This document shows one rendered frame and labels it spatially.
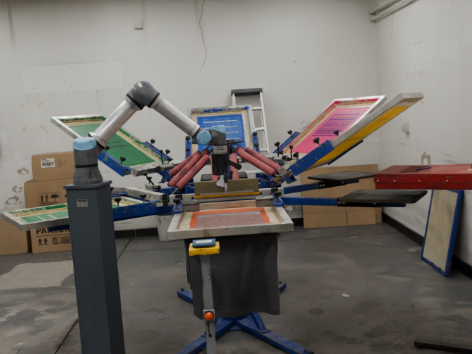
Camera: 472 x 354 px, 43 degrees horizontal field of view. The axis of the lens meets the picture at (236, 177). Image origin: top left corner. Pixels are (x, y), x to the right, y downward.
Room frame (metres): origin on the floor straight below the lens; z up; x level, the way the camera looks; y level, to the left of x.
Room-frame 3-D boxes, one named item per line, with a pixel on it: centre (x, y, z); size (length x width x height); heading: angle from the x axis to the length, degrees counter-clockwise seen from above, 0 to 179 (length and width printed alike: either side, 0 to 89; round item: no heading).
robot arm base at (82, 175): (3.05, 0.76, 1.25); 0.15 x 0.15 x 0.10
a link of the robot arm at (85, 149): (3.06, 0.76, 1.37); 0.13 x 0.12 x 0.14; 8
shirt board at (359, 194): (3.83, -0.51, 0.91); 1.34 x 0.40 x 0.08; 61
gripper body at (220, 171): (3.28, 0.08, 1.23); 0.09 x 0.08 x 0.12; 91
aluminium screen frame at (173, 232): (3.10, 0.05, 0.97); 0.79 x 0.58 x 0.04; 1
